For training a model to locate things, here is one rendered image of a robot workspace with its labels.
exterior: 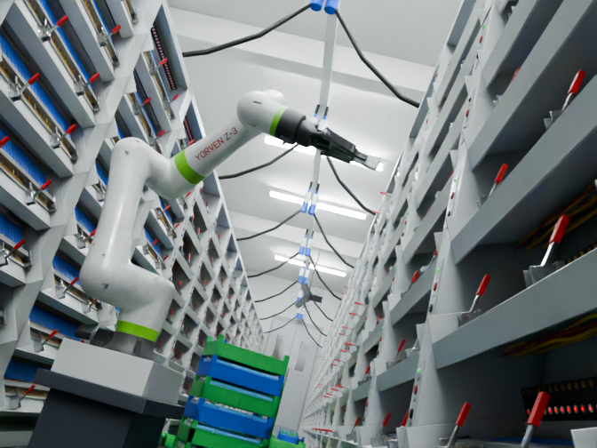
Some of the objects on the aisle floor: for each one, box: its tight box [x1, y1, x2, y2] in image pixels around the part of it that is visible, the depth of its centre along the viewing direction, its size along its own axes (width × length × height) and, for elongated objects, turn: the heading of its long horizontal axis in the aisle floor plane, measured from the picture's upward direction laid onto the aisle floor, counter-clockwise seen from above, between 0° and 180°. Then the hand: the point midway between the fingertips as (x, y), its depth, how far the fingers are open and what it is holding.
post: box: [402, 0, 559, 448], centre depth 117 cm, size 20×9×175 cm, turn 126°
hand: (366, 161), depth 157 cm, fingers closed
